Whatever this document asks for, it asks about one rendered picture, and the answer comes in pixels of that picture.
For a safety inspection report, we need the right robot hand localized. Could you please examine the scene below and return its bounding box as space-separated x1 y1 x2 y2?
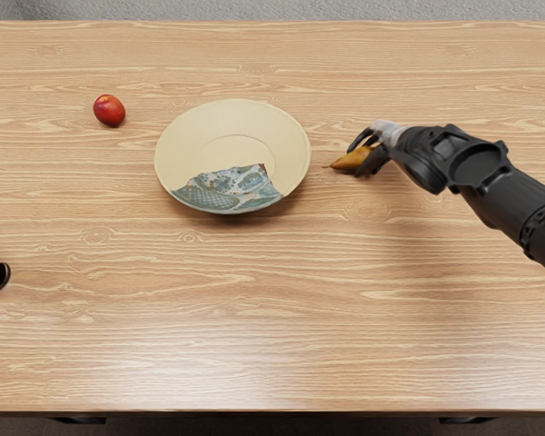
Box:
347 119 410 179

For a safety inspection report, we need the yellow-brown pear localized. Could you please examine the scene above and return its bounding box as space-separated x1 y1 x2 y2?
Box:
322 144 379 173

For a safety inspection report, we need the cream plate with blue pattern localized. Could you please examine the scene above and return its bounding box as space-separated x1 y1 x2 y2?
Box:
153 98 312 215

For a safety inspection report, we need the red apple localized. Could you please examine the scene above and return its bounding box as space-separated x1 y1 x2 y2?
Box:
93 94 127 128

